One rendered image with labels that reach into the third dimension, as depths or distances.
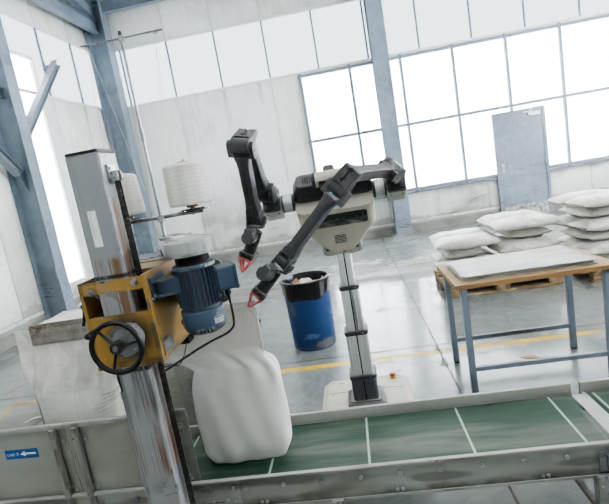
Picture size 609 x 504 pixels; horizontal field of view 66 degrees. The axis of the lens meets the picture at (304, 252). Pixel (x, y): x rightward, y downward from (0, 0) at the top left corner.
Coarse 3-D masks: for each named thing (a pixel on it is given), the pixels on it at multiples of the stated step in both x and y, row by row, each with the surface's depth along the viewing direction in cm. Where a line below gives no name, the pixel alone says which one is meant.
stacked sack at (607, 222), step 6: (600, 216) 488; (606, 216) 481; (576, 222) 494; (582, 222) 484; (588, 222) 476; (594, 222) 472; (600, 222) 469; (606, 222) 467; (576, 228) 494; (582, 228) 498; (588, 228) 468; (594, 228) 468; (600, 228) 468; (606, 228) 468
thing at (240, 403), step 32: (256, 320) 202; (224, 352) 205; (256, 352) 203; (192, 384) 205; (224, 384) 200; (256, 384) 199; (224, 416) 202; (256, 416) 201; (288, 416) 208; (224, 448) 204; (256, 448) 204
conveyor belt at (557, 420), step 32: (384, 416) 224; (416, 416) 219; (448, 416) 214; (480, 416) 210; (512, 416) 206; (544, 416) 202; (576, 416) 198; (288, 448) 211; (320, 448) 207; (352, 448) 203; (384, 448) 199; (416, 448) 195; (448, 448) 192; (480, 448) 188; (512, 448) 185
